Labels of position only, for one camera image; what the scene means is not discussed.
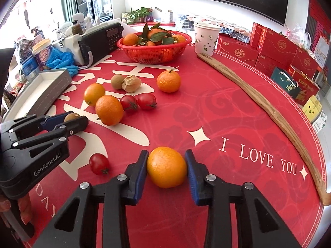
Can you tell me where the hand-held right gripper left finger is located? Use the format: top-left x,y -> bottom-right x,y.
32,150 -> 150,248

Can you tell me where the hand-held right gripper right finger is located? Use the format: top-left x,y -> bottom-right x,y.
185,149 -> 302,248

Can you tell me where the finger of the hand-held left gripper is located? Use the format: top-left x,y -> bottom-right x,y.
0,112 -> 75,138
8,116 -> 89,161

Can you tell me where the brown kiwi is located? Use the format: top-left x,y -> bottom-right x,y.
111,74 -> 127,90
64,112 -> 81,122

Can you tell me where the smooth orange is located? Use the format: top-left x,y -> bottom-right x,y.
84,83 -> 106,106
146,146 -> 188,189

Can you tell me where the grey gift box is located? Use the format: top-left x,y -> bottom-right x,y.
2,68 -> 73,120

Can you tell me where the dimpled mandarin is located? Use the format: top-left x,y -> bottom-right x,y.
95,95 -> 124,126

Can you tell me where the red cherry tomato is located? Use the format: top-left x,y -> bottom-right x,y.
89,153 -> 110,175
137,93 -> 158,110
120,94 -> 138,112

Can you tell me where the person's left hand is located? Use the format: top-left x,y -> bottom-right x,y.
0,194 -> 33,225

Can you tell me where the blue packet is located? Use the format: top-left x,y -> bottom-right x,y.
22,55 -> 40,80

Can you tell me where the blue cloth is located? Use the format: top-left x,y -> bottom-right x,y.
44,47 -> 79,76

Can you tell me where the purple instant drink cup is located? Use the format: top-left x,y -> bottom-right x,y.
31,38 -> 56,71

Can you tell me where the tan walnut on table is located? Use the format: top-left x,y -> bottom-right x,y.
122,75 -> 142,93

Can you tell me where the red printed table mat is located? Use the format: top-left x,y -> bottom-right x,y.
23,41 -> 326,248

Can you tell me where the white bag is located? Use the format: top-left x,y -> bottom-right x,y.
53,22 -> 87,65

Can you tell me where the black radio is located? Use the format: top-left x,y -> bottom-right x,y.
78,22 -> 125,66

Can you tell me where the brown bottle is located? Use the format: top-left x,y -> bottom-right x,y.
71,20 -> 84,35

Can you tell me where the mandarin with stem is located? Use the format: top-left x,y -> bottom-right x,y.
157,67 -> 181,93

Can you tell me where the red plastic basket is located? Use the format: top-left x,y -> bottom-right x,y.
116,31 -> 193,64

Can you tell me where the white bottle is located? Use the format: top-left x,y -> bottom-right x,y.
72,12 -> 86,27

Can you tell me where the long wooden stick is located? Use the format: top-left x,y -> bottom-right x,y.
197,52 -> 331,206

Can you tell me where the green potted plant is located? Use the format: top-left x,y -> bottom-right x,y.
127,6 -> 153,24

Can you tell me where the green gift bag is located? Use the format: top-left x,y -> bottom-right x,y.
271,67 -> 302,99

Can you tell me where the flat red gift box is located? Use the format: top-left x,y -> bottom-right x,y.
216,35 -> 259,68

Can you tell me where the yellow box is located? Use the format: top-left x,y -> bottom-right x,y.
302,95 -> 322,123

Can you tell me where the white printed box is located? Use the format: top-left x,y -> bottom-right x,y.
312,110 -> 327,132

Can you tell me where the white leaf-print paper cup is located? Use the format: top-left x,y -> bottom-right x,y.
193,22 -> 222,56

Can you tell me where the small white box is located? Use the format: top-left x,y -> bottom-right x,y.
160,9 -> 176,24

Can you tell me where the red gift bag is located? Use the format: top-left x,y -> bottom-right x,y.
287,64 -> 320,106

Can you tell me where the checkered cloth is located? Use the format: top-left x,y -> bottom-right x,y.
177,14 -> 252,40

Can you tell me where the upright narrow red gift box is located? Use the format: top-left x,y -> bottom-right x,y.
249,22 -> 264,48

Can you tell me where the large red gift box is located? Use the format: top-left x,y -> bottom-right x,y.
257,27 -> 298,66

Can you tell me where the clear plastic bag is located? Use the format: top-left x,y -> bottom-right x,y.
286,23 -> 313,49

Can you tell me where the wall calendar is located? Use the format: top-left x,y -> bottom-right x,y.
312,35 -> 330,70

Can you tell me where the red wall decoration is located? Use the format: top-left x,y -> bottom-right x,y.
308,0 -> 331,55

